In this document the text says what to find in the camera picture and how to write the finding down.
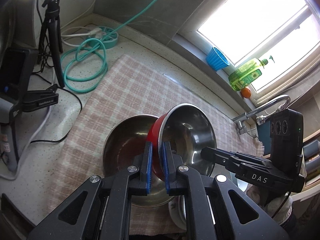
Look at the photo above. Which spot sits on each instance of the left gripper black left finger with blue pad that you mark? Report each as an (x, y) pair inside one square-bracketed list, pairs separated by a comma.
[(99, 208)]

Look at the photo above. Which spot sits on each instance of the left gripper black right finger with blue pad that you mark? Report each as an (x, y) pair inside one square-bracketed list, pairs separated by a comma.
[(215, 207)]

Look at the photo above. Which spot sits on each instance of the white plate grey leaf pattern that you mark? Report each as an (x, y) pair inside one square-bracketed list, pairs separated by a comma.
[(177, 212)]

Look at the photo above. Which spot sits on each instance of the large stainless steel bowl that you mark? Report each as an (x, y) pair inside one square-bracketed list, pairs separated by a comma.
[(125, 141)]

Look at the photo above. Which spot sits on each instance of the red steel bowl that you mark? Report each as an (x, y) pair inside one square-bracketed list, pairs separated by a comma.
[(188, 130)]

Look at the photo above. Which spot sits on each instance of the chrome kitchen faucet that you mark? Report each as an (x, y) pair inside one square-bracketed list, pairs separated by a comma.
[(239, 120)]

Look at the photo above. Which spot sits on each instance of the white gloved right hand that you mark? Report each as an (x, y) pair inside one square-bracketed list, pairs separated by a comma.
[(270, 203)]

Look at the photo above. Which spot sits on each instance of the wooden shelf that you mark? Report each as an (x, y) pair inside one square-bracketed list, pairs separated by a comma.
[(311, 170)]

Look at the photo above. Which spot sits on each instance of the dark blue utensil holder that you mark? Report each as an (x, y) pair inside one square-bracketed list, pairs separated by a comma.
[(264, 136)]

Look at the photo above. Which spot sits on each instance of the orange fruit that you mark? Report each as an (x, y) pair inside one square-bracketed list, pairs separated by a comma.
[(246, 93)]

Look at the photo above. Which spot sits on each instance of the green dish soap bottle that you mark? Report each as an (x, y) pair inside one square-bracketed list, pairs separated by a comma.
[(247, 73)]

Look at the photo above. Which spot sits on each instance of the blue ribbed plastic cup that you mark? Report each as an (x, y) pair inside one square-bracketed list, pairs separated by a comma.
[(216, 59)]

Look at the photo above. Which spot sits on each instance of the black GenRobot gripper on stand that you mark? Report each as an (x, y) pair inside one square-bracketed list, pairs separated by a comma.
[(16, 69)]

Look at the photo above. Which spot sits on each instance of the teal power strip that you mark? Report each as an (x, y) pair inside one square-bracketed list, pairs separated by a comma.
[(102, 38)]

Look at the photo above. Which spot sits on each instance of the black tripod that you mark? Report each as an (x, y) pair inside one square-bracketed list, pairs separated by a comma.
[(51, 26)]

